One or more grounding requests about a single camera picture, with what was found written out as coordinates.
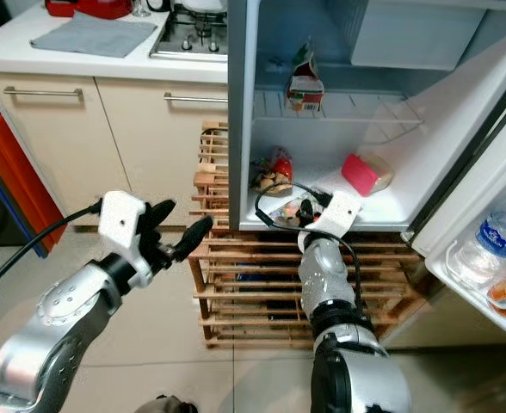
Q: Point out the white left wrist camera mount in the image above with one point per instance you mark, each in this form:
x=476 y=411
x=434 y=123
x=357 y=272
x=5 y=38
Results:
x=120 y=222

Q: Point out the white saucepan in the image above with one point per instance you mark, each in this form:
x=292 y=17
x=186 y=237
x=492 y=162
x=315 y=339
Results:
x=201 y=5

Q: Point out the red kitchen appliance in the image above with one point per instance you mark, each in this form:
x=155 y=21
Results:
x=89 y=9

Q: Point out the steel gas stove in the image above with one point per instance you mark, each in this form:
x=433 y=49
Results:
x=197 y=41

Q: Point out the grey dish mat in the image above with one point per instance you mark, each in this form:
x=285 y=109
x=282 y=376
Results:
x=94 y=39

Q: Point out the pink wrapped food block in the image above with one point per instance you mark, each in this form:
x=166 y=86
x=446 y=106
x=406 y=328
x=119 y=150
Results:
x=365 y=174

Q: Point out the small stainless steel fridge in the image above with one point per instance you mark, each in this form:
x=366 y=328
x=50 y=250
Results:
x=416 y=163

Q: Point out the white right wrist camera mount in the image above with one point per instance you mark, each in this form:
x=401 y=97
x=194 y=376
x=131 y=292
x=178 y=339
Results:
x=341 y=211

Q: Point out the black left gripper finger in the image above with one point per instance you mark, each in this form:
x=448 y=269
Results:
x=161 y=212
x=194 y=235

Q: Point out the wooden wine rack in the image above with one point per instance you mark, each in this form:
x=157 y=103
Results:
x=270 y=297

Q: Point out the red flat board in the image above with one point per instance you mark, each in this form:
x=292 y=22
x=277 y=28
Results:
x=29 y=189

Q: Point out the clear packet of colourful food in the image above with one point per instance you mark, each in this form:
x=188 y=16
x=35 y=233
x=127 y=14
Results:
x=283 y=213

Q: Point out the beige kitchen cabinet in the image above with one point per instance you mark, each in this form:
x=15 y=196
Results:
x=115 y=146

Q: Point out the red bag of brown food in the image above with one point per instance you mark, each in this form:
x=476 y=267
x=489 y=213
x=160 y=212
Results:
x=274 y=172

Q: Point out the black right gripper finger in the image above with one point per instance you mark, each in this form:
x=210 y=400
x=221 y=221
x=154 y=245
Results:
x=305 y=211

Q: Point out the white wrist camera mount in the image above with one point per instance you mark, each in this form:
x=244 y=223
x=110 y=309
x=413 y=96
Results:
x=120 y=222
x=341 y=211

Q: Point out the clear plastic water bottle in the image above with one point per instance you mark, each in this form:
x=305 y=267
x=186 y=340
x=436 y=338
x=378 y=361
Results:
x=494 y=241

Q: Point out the red green food packet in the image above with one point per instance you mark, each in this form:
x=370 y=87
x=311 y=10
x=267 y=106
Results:
x=305 y=82

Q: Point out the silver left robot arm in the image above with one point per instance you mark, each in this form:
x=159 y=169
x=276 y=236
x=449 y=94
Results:
x=55 y=327

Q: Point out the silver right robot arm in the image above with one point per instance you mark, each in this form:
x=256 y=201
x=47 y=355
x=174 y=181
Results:
x=326 y=284

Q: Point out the blue package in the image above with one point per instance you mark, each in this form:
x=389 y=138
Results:
x=253 y=277

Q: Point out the clear drinking glass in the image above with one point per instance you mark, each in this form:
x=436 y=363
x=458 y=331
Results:
x=141 y=7

